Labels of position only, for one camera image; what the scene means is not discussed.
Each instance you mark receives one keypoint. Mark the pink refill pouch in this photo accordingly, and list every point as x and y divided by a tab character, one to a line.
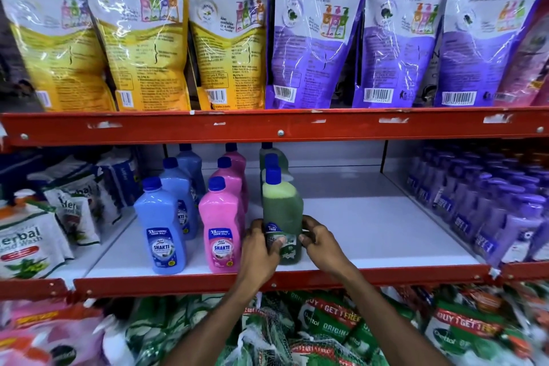
529	61

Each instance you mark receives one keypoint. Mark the pile of green refill pouches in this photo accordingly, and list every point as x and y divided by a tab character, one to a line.
450	327

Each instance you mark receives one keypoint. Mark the pink cleaner bottle blue cap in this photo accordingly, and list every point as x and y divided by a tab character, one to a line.
221	224
231	179
235	157

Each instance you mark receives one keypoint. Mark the blue and white pouch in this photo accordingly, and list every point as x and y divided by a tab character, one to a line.
122	177

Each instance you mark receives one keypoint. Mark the person's left forearm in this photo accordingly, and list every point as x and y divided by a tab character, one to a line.
212	329

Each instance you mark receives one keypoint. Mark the green cleaner bottle blue cap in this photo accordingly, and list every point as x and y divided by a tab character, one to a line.
271	160
281	207
266	151

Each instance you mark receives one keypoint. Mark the rows of purple bottles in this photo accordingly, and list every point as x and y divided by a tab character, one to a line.
484	202

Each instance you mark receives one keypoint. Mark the person's right thumb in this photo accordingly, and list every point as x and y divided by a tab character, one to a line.
307	240

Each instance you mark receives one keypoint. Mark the white shelf board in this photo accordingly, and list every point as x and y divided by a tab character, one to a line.
377	228

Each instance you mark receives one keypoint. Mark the person's right hand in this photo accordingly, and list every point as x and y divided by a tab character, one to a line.
328	252

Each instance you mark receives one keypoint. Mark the person's left hand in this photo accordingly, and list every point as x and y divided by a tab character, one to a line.
255	256

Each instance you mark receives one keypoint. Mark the person's left thumb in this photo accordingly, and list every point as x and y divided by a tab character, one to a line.
276	244

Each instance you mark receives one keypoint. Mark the white green hand wash pouch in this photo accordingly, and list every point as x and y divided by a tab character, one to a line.
28	245
75	213
92	190

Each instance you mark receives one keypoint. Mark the purple and white refill pouch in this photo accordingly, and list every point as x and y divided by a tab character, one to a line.
399	44
480	44
313	44

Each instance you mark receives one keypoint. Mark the pink refill pouches pile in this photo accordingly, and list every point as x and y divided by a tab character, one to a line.
47	335

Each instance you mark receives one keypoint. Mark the person's right forearm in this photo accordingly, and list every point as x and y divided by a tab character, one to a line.
386	323

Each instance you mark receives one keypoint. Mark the yellow and white refill pouch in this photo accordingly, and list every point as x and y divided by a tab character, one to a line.
229	44
137	35
47	35

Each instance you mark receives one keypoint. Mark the red metal shelf beam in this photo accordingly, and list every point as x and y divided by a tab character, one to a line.
274	125
377	274

